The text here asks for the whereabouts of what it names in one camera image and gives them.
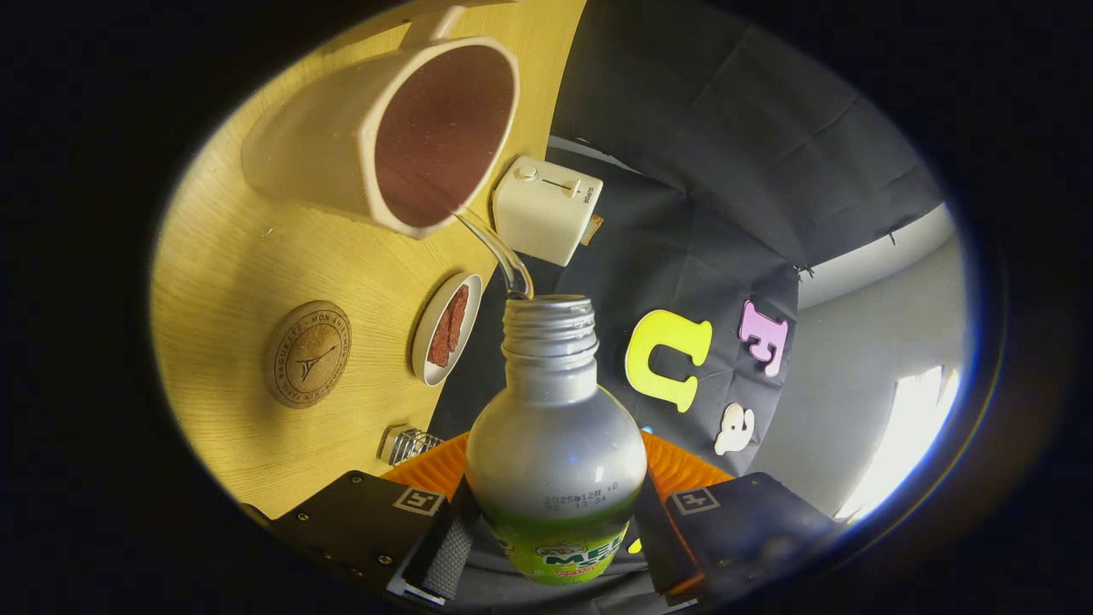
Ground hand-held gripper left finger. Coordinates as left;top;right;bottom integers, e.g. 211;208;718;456
242;431;479;607

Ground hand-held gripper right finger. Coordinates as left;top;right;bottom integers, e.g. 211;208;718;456
636;430;842;603

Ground silver green juice bottle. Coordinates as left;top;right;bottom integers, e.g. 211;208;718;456
465;295;648;586

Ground round cork coaster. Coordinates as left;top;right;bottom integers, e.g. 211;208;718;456
263;300;353;409

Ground clear juice stream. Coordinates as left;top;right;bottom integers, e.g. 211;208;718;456
455;211;535;302

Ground cream cup with wooden handle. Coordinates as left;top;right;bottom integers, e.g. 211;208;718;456
241;4;520;240

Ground small white plate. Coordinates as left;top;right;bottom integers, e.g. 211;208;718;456
412;273;483;388

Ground red meat slices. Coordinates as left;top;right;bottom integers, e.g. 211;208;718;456
427;284;470;369

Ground white toaster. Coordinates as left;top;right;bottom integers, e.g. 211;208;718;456
493;155;604;267

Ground wooden table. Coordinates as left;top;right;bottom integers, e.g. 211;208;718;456
149;0;590;520

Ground black backdrop cloth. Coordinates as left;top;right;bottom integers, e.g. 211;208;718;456
427;0;949;615

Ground metal wire basket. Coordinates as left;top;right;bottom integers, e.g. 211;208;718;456
378;425;445;466

